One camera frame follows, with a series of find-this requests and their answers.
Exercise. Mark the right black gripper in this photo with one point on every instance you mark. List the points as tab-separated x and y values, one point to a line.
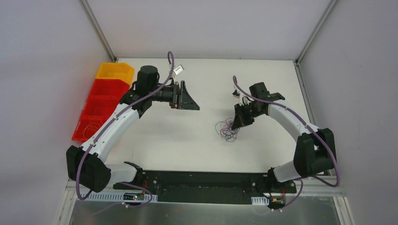
243	115

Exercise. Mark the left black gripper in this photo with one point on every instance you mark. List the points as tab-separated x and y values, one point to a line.
179	95

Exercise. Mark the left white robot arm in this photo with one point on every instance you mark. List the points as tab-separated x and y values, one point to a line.
86	164

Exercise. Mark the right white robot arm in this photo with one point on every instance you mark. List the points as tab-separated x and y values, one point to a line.
315	150

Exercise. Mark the yellow plastic bin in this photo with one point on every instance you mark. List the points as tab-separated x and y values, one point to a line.
119	71

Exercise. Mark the red plastic bin far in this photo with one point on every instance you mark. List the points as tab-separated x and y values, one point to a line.
112	88

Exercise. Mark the red plastic bin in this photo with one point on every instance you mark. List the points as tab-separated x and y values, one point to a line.
99	106
86	127
112	88

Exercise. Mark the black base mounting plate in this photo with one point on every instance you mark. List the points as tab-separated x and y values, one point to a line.
225	197

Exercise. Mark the red plastic bin middle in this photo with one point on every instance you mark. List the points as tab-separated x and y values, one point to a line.
99	106

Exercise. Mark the red plastic bin near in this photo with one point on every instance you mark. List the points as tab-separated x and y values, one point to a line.
86	127

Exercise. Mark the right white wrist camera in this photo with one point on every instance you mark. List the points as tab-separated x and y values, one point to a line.
236	94

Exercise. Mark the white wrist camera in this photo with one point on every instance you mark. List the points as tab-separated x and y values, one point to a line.
178	69
236	94

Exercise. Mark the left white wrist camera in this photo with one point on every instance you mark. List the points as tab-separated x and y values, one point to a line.
178	69

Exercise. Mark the right slotted cable duct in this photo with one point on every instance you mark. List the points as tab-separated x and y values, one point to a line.
263	201

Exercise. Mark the slotted cable duct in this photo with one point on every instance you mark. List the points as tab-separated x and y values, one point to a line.
128	197
263	201

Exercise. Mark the aluminium frame rail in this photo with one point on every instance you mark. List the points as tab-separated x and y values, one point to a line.
162	183

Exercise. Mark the left slotted cable duct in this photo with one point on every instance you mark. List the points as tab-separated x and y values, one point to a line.
128	197

